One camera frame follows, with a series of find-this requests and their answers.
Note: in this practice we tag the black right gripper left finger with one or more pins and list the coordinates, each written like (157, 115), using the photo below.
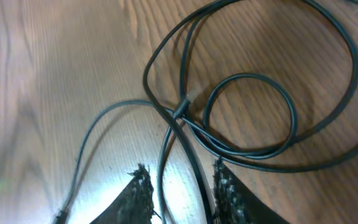
(134, 204)

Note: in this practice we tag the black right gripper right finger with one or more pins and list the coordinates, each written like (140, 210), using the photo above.
(235, 203)

